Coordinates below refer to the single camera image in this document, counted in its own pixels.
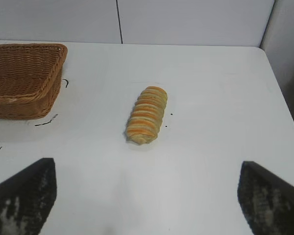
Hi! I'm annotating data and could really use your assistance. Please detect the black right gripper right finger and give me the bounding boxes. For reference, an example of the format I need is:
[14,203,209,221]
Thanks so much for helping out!
[237,161,294,235]

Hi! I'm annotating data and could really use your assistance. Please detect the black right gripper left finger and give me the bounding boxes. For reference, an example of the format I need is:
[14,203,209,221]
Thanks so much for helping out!
[0,158,58,235]

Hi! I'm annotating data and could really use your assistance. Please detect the long striped bread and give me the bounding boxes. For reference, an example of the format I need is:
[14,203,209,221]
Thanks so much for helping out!
[123,86,168,145]

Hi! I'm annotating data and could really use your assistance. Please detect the brown woven wicker basket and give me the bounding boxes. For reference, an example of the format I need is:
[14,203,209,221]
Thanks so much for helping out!
[0,43,68,120]

